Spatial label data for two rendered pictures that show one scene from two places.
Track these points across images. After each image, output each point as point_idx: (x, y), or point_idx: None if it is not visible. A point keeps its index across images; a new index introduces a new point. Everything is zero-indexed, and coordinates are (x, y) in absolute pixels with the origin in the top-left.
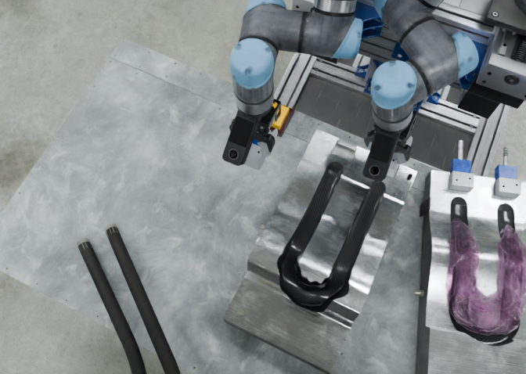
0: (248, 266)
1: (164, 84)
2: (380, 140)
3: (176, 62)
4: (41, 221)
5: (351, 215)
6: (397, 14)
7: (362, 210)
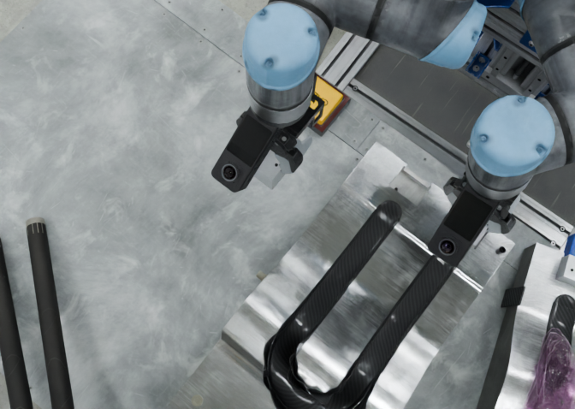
0: (222, 335)
1: (164, 14)
2: (468, 203)
3: None
4: None
5: (396, 290)
6: (548, 11)
7: (415, 286)
